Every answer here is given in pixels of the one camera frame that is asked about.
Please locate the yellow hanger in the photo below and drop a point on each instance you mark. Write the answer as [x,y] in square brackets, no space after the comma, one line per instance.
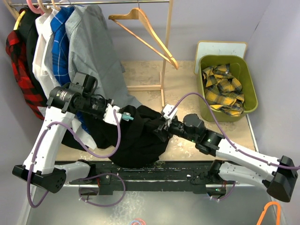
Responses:
[18,21]

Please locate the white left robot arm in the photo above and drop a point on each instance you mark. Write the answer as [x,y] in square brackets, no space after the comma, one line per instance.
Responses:
[64,102]

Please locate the grey hanging shirt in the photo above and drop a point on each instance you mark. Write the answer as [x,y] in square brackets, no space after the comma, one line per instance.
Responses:
[91,52]

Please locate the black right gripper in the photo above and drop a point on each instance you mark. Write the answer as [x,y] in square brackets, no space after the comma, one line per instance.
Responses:
[162,130]

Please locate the red black plaid shirt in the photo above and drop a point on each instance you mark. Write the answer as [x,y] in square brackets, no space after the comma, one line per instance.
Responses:
[33,96]

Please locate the teal plastic hanger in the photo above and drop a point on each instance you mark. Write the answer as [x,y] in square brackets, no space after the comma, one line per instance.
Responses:
[127,116]

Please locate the olive green plastic bin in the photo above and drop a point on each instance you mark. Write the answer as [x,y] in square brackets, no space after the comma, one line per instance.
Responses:
[239,69]

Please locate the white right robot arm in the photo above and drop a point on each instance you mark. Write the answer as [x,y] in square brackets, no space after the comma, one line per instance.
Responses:
[277,176]

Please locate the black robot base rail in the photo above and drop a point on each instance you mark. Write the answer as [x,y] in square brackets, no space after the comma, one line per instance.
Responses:
[161,176]

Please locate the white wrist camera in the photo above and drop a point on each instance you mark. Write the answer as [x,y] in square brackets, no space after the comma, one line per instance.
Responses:
[112,115]
[169,112]

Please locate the beige wooden hanger hook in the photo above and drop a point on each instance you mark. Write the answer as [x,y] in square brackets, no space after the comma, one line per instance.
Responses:
[43,8]

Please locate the yellow plaid shirt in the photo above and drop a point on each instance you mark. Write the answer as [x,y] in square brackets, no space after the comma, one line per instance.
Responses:
[222,90]

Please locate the blue checked hanging shirt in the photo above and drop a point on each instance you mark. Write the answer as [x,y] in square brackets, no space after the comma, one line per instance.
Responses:
[60,48]

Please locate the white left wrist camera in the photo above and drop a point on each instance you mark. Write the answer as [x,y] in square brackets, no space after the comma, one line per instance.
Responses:
[112,115]

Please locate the wooden clothes rack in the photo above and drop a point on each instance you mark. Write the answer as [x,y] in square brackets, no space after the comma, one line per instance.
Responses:
[135,14]

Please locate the red blue hangers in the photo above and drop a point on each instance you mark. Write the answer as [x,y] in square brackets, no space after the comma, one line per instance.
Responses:
[137,221]

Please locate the white board behind bin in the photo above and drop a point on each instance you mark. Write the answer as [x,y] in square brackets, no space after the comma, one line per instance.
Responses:
[218,48]

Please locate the black hanging garment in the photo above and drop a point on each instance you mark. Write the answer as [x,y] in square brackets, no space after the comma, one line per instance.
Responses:
[29,35]

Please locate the pink hanger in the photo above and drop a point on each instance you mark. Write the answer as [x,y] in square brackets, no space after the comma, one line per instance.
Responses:
[34,9]

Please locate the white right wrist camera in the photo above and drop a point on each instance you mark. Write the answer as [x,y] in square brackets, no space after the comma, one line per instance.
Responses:
[169,112]

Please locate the white hanging shirt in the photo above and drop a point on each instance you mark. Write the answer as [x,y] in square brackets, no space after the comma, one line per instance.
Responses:
[42,68]

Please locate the light wooden hanger hook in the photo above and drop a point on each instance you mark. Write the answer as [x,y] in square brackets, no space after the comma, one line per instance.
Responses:
[55,6]

